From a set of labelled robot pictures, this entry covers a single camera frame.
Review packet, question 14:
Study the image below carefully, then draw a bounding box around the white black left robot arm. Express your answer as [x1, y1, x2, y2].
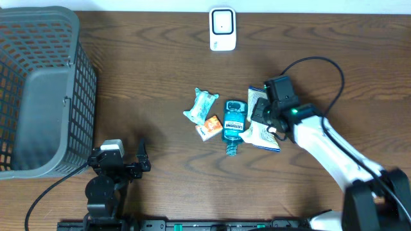
[82, 139, 151, 231]

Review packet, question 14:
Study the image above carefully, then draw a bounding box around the white barcode scanner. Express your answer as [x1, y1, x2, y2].
[209, 7, 237, 51]

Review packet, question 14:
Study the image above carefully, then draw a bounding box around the teal mouthwash bottle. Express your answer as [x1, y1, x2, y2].
[222, 100, 248, 157]

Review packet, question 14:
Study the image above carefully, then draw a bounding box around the orange small box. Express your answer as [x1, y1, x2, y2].
[195, 115, 223, 142]

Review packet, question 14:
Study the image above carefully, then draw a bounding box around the grey plastic basket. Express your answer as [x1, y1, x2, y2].
[1, 6, 97, 180]

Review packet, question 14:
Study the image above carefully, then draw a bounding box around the cream snack bag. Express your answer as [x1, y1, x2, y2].
[240, 86, 281, 152]

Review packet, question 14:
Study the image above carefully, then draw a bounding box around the black mounting rail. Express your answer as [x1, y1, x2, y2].
[57, 219, 311, 231]

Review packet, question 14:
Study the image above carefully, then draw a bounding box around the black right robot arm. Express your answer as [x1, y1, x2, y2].
[251, 75, 410, 230]

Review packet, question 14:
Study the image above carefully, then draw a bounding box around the light green tissue pack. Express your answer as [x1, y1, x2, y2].
[183, 88, 219, 125]

